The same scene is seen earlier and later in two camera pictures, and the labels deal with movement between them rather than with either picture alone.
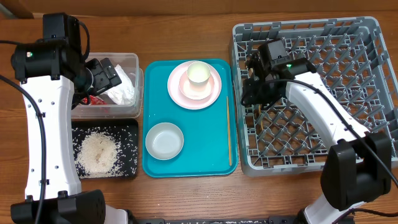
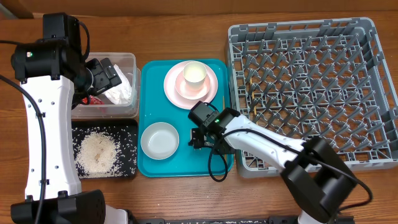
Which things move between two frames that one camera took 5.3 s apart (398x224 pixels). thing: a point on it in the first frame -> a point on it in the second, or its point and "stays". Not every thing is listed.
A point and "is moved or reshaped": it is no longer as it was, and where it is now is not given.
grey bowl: [164, 141] is moved or reshaped
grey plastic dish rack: [351, 56] stays
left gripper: [106, 75] stays
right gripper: [251, 99] -> [224, 150]
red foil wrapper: [94, 100] stays
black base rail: [270, 219] stays
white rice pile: [98, 154] stays
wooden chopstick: [262, 123] -> [253, 98]
